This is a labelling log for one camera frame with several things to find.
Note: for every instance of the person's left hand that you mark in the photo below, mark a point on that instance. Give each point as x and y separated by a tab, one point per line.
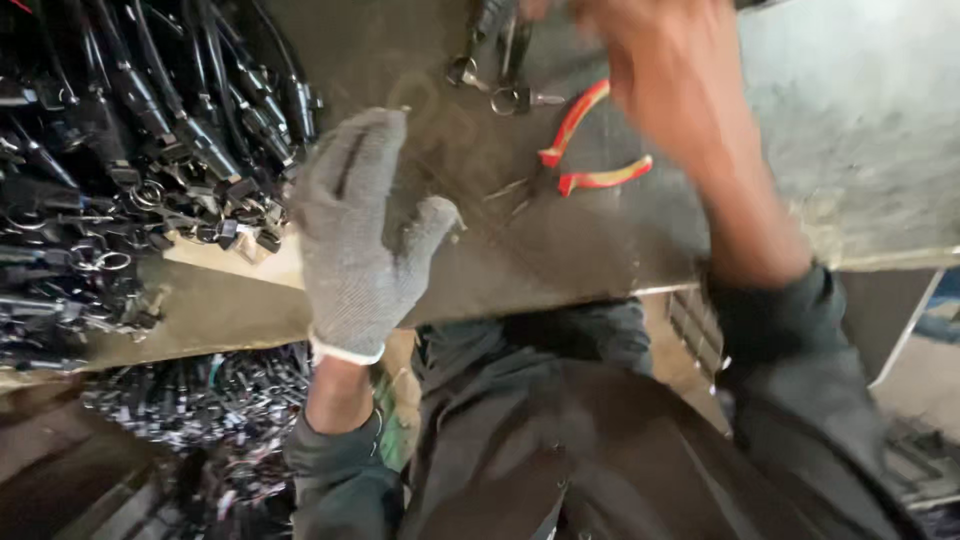
352	247

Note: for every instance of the person's right hand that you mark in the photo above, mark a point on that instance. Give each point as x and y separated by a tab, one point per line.
660	67

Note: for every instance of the heap of black parts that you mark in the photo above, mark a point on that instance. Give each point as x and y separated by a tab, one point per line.
210	420

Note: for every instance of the person's dark work clothing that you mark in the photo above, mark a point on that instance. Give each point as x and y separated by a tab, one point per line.
570	435

